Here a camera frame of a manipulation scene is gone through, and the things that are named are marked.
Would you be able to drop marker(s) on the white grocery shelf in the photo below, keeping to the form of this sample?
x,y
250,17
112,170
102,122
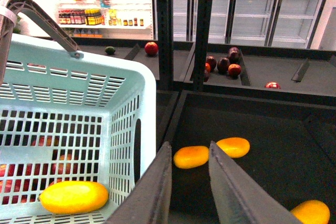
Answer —
x,y
113,19

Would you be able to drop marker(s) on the dark avocado on shelf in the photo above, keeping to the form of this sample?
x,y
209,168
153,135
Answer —
x,y
110,50

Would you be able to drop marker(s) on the red orange apple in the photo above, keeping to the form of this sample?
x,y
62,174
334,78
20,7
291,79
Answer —
x,y
234,70

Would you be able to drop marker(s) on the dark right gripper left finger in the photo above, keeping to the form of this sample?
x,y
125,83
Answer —
x,y
149,201

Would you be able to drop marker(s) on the glass door refrigerator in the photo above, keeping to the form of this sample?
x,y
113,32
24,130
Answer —
x,y
274,23

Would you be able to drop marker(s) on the dark purple fruit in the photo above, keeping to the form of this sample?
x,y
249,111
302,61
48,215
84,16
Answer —
x,y
223,65

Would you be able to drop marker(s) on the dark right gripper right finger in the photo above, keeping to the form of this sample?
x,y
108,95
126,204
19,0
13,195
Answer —
x,y
238,198

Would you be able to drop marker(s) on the yellow mango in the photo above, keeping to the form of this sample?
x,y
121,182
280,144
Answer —
x,y
74,197
191,157
234,147
312,211

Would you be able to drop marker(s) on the light blue plastic basket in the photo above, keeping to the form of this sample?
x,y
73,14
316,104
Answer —
x,y
67,114

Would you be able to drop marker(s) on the red apple on shelf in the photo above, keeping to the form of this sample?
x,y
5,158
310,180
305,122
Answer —
x,y
151,48

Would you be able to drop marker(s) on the red apple far right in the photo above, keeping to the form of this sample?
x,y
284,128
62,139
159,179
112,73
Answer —
x,y
272,85

